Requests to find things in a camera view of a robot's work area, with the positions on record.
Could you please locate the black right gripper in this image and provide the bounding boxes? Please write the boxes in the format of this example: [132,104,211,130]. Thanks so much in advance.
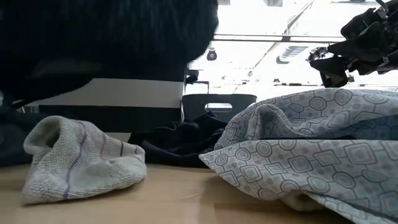
[310,6,398,88]

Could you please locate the dark navy cloth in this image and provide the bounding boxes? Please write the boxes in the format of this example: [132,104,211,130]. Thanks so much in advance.
[127,111,228,168]

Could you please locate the ceiling air duct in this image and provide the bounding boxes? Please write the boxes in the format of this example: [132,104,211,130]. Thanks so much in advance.
[275,45,309,65]

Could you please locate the grey striped sock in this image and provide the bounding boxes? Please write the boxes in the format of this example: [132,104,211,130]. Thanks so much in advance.
[20,115,147,205]

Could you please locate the teal plastic bin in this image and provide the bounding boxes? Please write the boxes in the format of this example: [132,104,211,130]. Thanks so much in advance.
[182,93,258,124]

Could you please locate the light blue patterned cloth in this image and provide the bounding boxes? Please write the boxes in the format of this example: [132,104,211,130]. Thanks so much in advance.
[198,88,398,224]

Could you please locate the overhead metal rail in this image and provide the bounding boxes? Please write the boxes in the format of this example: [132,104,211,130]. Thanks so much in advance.
[213,33,346,44]

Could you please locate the navy dotted cloth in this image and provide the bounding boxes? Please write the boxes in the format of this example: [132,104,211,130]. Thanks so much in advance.
[0,0,219,110]

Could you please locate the round overhead camera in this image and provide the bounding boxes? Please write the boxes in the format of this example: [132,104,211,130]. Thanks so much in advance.
[206,47,218,62]

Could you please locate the black ceiling camera rig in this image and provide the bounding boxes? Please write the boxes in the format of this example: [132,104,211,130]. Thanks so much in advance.
[307,46,330,62]

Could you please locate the navy white striped fabric basket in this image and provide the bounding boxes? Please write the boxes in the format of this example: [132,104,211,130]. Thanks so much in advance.
[23,68,200,143]

